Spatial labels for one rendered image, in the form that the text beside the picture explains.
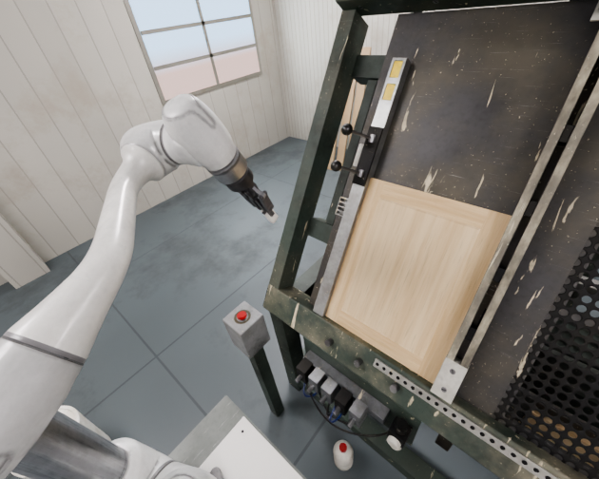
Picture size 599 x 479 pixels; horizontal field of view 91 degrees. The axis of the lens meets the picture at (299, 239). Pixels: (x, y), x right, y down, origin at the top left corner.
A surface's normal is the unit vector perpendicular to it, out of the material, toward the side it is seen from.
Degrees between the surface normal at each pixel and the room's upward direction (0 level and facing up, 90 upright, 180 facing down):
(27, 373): 50
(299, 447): 0
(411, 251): 58
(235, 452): 1
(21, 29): 90
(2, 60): 90
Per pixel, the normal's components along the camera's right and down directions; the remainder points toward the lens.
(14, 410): 0.76, -0.14
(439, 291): -0.61, 0.04
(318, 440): -0.11, -0.77
